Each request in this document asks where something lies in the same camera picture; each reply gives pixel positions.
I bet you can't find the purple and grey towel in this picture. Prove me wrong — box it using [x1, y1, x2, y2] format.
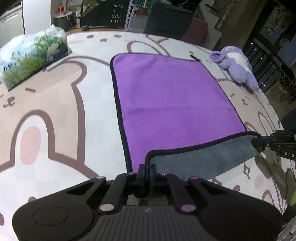
[110, 53, 259, 180]

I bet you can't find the purple plush toy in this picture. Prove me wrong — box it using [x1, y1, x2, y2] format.
[209, 46, 259, 91]

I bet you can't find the maroon folded mat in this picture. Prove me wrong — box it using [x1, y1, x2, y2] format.
[181, 18, 208, 45]

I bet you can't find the dark floor chair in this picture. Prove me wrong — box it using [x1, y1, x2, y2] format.
[144, 1, 194, 40]

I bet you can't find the black computer mouse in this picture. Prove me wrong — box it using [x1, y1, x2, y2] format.
[81, 26, 89, 31]

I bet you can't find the black have a nice day curtain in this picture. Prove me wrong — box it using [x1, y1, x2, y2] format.
[80, 0, 130, 29]

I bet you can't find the green floral tissue pack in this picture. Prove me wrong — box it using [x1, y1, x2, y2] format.
[1, 25, 68, 91]

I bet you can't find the green poison sign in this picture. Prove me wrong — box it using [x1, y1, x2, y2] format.
[132, 0, 154, 8]

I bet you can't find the dark grey trash bin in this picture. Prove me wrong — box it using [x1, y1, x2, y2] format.
[54, 11, 73, 32]

